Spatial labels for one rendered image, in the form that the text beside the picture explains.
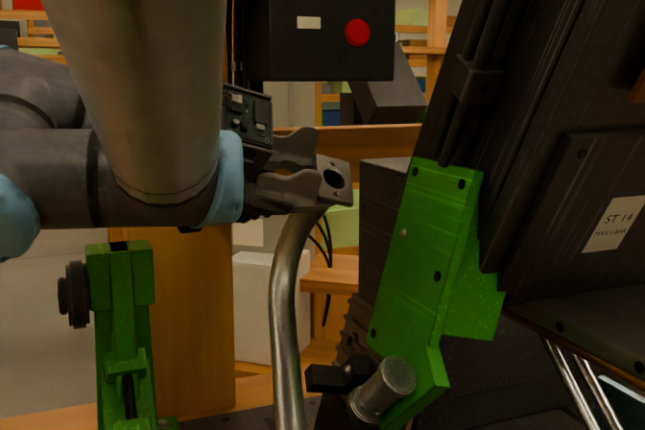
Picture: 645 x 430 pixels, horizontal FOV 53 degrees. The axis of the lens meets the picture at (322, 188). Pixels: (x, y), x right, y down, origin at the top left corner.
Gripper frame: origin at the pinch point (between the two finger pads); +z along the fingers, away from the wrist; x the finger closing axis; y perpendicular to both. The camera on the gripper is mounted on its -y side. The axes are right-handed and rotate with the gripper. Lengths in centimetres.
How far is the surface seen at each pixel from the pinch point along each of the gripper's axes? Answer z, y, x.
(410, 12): 357, -372, 644
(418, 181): 8.5, 5.2, -0.5
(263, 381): 12.0, -46.1, -2.9
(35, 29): -79, -615, 673
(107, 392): -14.6, -26.2, -14.0
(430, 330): 8.9, 2.4, -15.7
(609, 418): 27.2, 3.8, -22.7
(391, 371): 6.1, -0.8, -18.8
